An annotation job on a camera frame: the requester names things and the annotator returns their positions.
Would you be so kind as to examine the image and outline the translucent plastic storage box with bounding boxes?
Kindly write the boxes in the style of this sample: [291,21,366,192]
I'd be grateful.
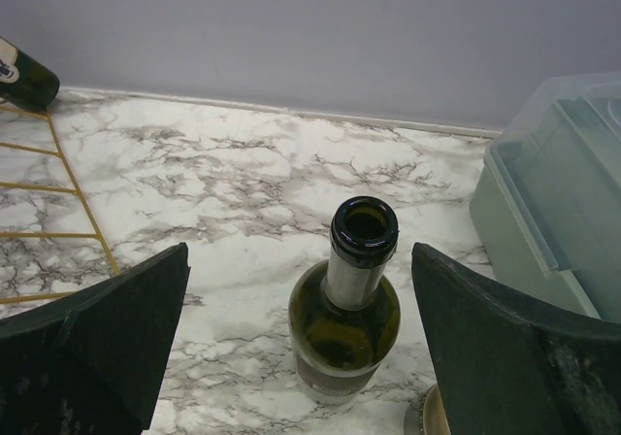
[470,72,620,322]

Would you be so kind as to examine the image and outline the green wine bottle back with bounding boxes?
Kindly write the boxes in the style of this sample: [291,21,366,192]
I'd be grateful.
[288,196,401,405]

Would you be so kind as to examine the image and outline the gold wire wine rack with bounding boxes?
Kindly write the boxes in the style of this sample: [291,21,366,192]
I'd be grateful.
[1,103,119,317]

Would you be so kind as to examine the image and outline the green wine bottle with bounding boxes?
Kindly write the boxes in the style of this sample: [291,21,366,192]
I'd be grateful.
[1,38,60,113]
[288,196,401,405]

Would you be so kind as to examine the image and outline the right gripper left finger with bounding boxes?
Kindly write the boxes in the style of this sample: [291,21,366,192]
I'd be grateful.
[1,243,190,434]

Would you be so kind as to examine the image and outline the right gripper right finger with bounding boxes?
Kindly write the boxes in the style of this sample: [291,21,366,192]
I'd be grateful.
[411,243,620,434]

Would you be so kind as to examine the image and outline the wine bottle cream label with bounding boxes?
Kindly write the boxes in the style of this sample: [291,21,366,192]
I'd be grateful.
[403,384,451,435]

